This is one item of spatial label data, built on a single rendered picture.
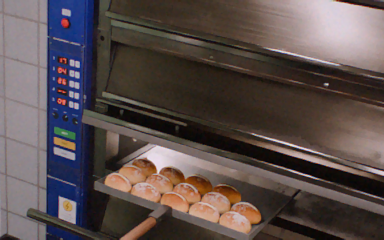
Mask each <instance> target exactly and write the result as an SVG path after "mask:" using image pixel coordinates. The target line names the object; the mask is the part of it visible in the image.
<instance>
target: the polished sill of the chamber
mask: <svg viewBox="0 0 384 240"><path fill-rule="evenodd" d="M122 167H124V166H123V165H120V164H117V163H114V164H112V165H111V166H109V167H108V168H106V170H105V176H108V175H110V174H112V173H114V172H116V171H119V170H120V169H121V168H122ZM260 232H263V233H266V234H268V235H272V236H275V237H276V238H279V239H282V240H346V239H343V238H340V237H337V236H334V235H330V234H328V233H326V232H324V231H320V230H317V229H314V228H311V227H308V226H304V225H300V224H298V223H294V222H292V221H289V220H287V219H284V218H281V217H278V216H274V217H273V218H272V219H271V220H270V221H269V222H268V224H266V226H264V228H262V230H260Z"/></svg>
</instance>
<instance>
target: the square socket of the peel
mask: <svg viewBox="0 0 384 240"><path fill-rule="evenodd" d="M172 210H173V208H172V207H170V206H167V205H166V204H162V205H161V206H160V207H159V208H158V209H156V210H155V211H154V212H152V213H150V214H148V217H154V218H155V219H156V221H157V224H156V226H155V227H158V226H160V224H162V223H163V222H164V221H165V220H166V219H168V218H170V217H171V216H172Z"/></svg>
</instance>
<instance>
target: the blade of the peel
mask: <svg viewBox="0 0 384 240"><path fill-rule="evenodd" d="M145 158H147V159H149V160H152V162H154V164H155V165H156V166H157V174H159V172H160V169H161V168H162V167H165V166H174V167H177V168H178V169H180V170H181V172H182V173H183V175H184V177H185V179H186V178H188V176H190V175H194V174H198V175H202V176H204V177H206V178H208V180H210V182H211V184H212V186H213V188H214V187H215V186H216V185H218V184H221V183H227V184H230V185H232V186H234V187H235V188H236V190H238V192H239V193H240V194H241V201H240V202H248V203H251V204H252V205H253V206H254V207H256V208H257V209H258V210H259V212H260V214H261V220H260V222H259V224H256V225H251V230H250V232H248V233H244V232H242V231H238V230H235V229H232V228H229V227H226V226H224V225H220V224H219V220H218V222H217V223H215V222H213V221H210V220H207V219H204V218H201V217H198V216H195V215H192V214H189V210H188V212H187V213H185V212H182V211H180V210H177V209H174V208H173V210H172V217H176V218H178V219H182V220H184V221H188V222H190V223H192V224H194V225H198V226H200V227H203V228H206V229H210V230H212V231H215V232H218V233H222V234H224V235H227V236H230V237H233V238H235V239H237V240H252V238H253V237H254V236H255V235H256V234H258V232H260V230H262V228H264V226H266V224H268V222H269V221H270V220H271V219H272V218H273V217H274V216H276V214H278V212H280V210H282V208H284V206H286V204H287V203H288V202H289V201H290V200H292V198H293V197H291V196H288V195H284V194H282V193H278V192H276V191H271V190H268V189H265V188H264V187H260V186H257V185H254V184H250V183H247V182H244V181H240V180H237V179H234V178H231V177H227V176H224V175H220V174H217V173H214V172H211V171H209V170H207V169H202V168H200V167H196V166H193V165H190V164H187V163H182V162H180V161H176V160H174V159H170V158H166V157H163V156H160V155H156V154H154V153H153V154H152V155H150V156H148V157H145ZM108 176H109V175H108ZM108 176H106V177H104V178H102V179H99V180H96V181H95V186H94V190H97V191H100V192H103V193H106V194H109V195H112V196H115V197H118V198H121V199H124V200H127V201H130V202H132V203H136V204H139V205H140V206H143V207H146V208H148V209H152V210H156V209H158V208H159V207H160V206H161V205H162V204H161V199H160V200H159V202H155V201H152V200H148V199H145V198H142V197H140V196H137V195H133V194H131V192H130V193H127V192H124V191H121V190H119V189H115V188H112V187H111V186H108V185H106V184H105V180H106V178H107V177H108ZM160 195H161V197H162V196H163V195H164V194H160ZM192 205H193V204H189V209H190V208H191V206H192Z"/></svg>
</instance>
